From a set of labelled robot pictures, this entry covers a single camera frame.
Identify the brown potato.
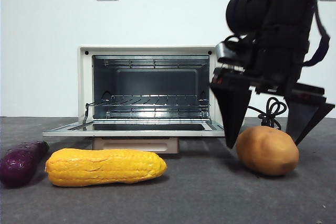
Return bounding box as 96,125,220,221
235,125,300,177

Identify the glass oven door with handle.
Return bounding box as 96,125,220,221
43,121,226,154

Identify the white Toshiba toaster oven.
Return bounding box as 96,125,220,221
77,45,246,131

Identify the yellow corn cob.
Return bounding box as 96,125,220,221
45,148,168,188

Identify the purple eggplant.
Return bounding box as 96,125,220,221
0,140,50,188

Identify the black oven power cable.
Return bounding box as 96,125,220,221
247,97,288,131

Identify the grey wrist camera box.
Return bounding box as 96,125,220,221
215,41,249,72

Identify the metal wire oven rack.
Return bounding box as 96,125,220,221
86,93,211,110

